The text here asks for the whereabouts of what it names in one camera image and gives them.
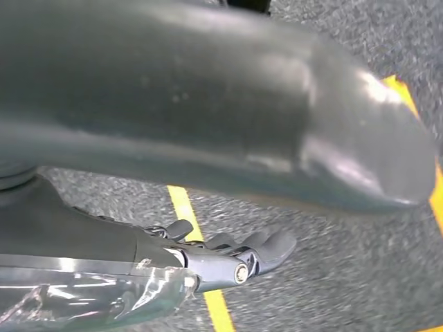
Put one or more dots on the black robot leg part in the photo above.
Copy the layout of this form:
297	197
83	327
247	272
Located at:
247	5

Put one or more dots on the clear plastic tape wrap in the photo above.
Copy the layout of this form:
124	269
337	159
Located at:
86	298

